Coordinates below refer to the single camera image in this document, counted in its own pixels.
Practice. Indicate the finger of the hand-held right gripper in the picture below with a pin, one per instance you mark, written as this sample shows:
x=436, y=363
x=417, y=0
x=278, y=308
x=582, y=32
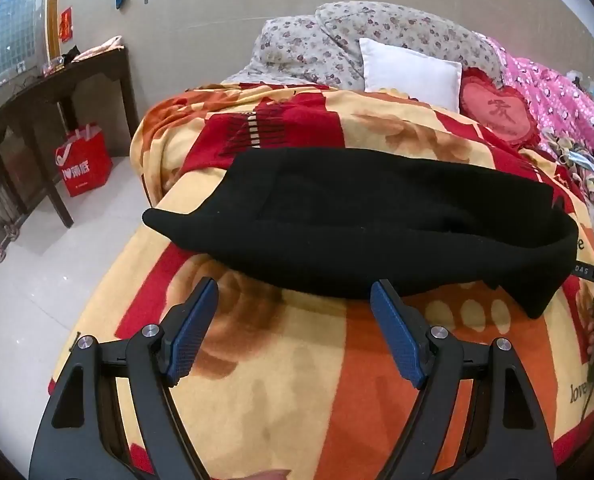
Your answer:
x=589, y=275

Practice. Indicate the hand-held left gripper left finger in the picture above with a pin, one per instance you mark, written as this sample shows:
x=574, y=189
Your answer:
x=189, y=336

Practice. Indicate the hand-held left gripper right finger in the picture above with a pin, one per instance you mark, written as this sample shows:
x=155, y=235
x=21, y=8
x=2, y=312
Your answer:
x=396, y=336

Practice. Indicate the black pants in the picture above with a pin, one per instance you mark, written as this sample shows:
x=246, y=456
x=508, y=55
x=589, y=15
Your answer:
x=352, y=220

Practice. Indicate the multicoloured patterned cloth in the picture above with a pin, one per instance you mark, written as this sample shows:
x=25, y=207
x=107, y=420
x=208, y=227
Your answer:
x=579, y=165

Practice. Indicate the red orange yellow printed blanket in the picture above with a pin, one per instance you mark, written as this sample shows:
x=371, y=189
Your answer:
x=287, y=390

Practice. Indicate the pink printed quilt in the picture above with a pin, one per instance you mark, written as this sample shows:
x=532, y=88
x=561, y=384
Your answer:
x=562, y=90

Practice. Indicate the red heart-shaped cushion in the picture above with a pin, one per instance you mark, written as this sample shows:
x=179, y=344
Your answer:
x=499, y=107

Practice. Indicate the red shopping bag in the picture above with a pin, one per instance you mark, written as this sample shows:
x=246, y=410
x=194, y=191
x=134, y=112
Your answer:
x=83, y=160

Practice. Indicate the white pillow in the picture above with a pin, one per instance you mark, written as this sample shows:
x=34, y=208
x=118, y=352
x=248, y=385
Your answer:
x=407, y=75

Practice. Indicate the dark wooden table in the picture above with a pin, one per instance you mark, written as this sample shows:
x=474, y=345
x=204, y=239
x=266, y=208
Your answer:
x=52, y=85

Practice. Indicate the grey floral quilt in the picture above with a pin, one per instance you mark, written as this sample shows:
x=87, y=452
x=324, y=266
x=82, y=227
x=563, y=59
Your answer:
x=322, y=45

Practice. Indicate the pink cloth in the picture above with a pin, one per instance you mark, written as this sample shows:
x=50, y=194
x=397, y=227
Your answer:
x=99, y=47

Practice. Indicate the red wall sticker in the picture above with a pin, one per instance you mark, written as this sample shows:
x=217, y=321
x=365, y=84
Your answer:
x=65, y=25

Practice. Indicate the wooden door frame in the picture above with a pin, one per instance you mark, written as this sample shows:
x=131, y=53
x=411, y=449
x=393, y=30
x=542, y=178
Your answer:
x=54, y=10

